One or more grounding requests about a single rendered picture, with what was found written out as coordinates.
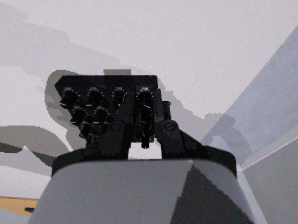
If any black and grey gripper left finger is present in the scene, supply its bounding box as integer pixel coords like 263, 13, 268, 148
51, 89, 138, 178

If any black knob box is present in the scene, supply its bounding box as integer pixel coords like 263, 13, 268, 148
55, 75, 158, 149

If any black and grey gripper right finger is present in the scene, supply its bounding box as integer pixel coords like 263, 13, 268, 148
153, 89, 237, 178

